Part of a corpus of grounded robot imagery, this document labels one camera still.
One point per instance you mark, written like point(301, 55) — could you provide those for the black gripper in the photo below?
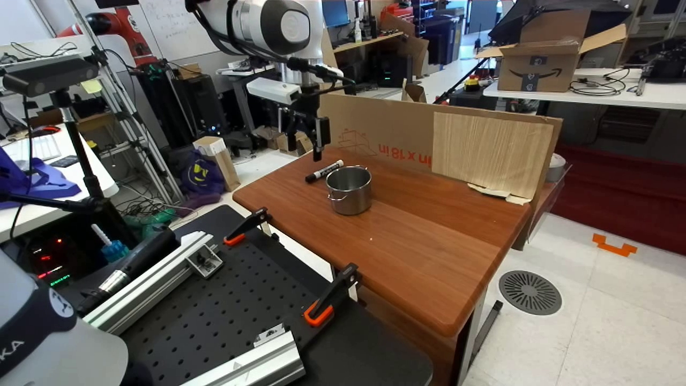
point(303, 116)

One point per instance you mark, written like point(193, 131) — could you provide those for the black and white marker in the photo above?
point(318, 175)

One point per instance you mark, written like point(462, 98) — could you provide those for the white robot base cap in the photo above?
point(44, 342)

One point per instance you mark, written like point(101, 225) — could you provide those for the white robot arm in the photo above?
point(287, 34)

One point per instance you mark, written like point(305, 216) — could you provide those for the stainless steel pot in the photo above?
point(349, 190)

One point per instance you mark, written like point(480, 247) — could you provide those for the orange floor tape marker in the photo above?
point(623, 249)

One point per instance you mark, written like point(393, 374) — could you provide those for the tall leaning cardboard box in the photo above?
point(330, 62)

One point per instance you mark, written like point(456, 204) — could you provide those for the rear black orange clamp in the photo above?
point(245, 225)

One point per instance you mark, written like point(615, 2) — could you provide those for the black orange clamp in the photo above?
point(245, 225)
point(321, 307)

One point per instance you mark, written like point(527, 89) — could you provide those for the black perforated breadboard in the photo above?
point(207, 323)

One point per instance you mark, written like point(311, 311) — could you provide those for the wooden table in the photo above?
point(424, 249)

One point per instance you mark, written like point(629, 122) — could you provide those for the front black orange clamp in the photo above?
point(321, 307)

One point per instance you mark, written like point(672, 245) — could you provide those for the brown cardboard backdrop panel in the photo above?
point(495, 154)

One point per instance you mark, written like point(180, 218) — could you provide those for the open Amazon cardboard box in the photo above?
point(541, 48)

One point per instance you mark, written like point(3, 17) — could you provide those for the round floor drain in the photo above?
point(529, 293)

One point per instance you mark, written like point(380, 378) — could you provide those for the purple cloth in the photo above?
point(39, 184)

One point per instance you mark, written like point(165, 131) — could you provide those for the white work table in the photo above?
point(606, 89)

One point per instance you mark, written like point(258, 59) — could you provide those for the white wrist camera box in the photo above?
point(272, 91)

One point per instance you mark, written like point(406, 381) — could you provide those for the long aluminium extrusion rail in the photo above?
point(198, 256)

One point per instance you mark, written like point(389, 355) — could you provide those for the short aluminium extrusion rail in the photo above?
point(272, 360)

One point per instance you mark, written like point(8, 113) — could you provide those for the black camera on tripod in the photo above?
point(47, 75)

